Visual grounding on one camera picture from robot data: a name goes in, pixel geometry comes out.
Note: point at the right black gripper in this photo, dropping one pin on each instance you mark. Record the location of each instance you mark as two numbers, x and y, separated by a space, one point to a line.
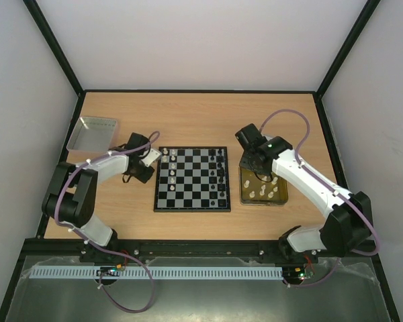
255 166

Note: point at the silver metal tray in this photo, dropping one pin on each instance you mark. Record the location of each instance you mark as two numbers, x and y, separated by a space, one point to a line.
93 134

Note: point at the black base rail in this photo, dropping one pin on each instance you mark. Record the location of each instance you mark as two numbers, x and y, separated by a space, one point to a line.
265 252

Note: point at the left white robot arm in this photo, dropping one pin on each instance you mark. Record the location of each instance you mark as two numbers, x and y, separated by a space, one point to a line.
70 196

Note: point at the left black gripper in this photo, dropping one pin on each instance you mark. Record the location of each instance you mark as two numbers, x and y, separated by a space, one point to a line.
146 176

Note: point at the gold metal tin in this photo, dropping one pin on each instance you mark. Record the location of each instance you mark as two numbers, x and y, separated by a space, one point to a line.
260 189

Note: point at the black frame enclosure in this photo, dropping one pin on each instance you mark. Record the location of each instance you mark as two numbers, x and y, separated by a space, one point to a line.
61 247

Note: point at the black magnetic chess board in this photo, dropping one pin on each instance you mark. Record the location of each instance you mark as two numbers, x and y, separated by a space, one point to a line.
201 180

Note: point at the white slotted cable duct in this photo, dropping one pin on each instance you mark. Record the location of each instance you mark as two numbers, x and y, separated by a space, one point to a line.
157 272

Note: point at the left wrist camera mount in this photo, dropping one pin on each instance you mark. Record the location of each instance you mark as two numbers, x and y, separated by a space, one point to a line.
152 156

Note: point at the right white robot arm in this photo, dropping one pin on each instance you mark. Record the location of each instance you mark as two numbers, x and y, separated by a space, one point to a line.
346 215

